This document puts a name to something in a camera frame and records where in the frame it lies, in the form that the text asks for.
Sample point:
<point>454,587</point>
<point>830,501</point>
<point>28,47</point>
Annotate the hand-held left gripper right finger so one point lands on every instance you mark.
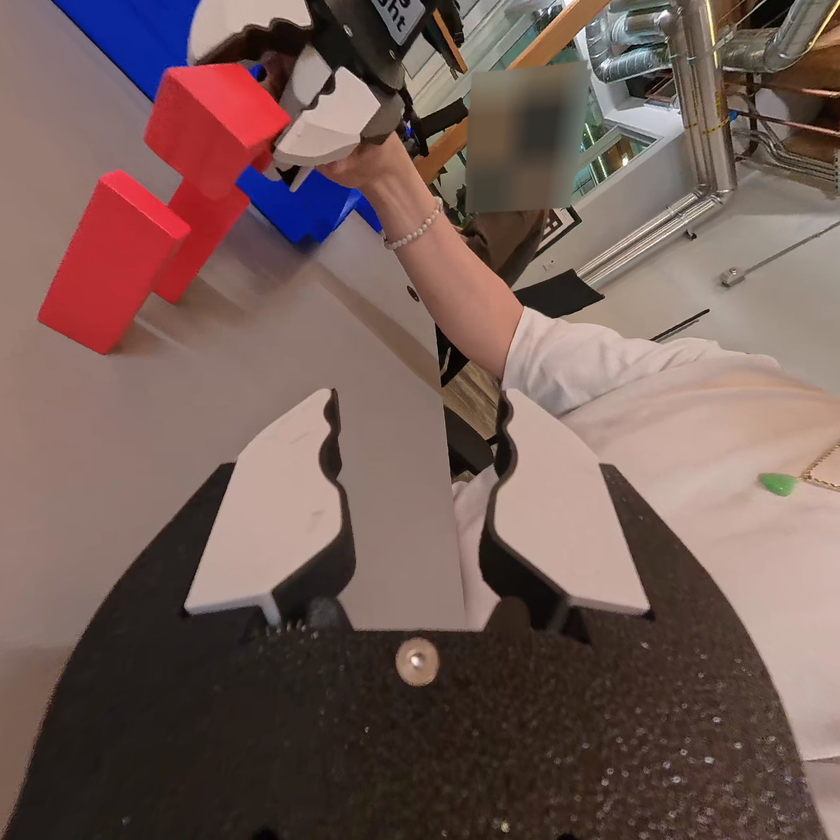
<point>564,525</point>

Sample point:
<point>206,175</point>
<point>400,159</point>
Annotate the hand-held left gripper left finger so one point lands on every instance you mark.
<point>262,525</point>

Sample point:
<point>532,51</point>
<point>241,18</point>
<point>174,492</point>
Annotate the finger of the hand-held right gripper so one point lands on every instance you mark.
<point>328,124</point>
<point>236,16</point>

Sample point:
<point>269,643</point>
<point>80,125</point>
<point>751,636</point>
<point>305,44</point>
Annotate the red grooved block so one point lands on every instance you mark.
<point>210,124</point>

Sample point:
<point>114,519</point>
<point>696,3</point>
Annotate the red rectangular block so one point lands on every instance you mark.
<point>111,262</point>
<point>197,243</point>

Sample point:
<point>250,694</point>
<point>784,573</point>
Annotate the person's right forearm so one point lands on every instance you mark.
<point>459,295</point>

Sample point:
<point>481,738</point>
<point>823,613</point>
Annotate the person's right hand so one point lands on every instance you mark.
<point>380,167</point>

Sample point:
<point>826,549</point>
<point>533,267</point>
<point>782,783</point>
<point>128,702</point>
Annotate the blue plastic bin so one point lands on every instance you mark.
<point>295,203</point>

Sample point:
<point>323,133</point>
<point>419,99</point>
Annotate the wooden handrail beam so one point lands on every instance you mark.
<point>551,36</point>

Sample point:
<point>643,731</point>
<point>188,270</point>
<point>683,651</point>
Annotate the green pendant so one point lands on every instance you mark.
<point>779,484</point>

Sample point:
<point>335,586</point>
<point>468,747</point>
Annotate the black thin rod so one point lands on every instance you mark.
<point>682,323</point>

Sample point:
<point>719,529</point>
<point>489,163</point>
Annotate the black framed marker board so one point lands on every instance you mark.
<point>558,229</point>

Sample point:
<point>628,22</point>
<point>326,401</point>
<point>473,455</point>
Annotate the silver insulated duct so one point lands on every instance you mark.
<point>630,52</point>
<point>781,36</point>

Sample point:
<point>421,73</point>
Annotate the metal rod with bracket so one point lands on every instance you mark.
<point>781,250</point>

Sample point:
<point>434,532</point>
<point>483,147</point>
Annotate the silver vertical duct pipes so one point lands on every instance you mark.
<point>705,98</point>

